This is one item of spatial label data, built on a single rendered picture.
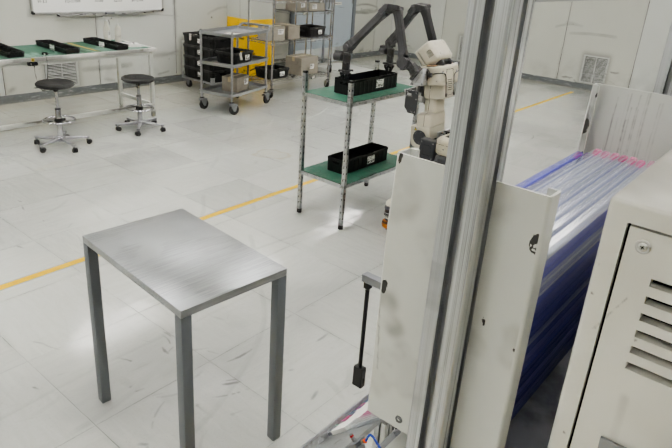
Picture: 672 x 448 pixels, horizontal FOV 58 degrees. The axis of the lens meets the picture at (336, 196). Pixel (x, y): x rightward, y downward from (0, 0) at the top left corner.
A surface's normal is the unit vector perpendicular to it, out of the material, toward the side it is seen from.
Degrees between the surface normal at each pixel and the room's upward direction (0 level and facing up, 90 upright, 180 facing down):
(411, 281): 90
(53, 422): 0
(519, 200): 90
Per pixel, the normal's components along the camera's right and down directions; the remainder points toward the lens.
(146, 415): 0.07, -0.93
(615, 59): -0.64, 0.25
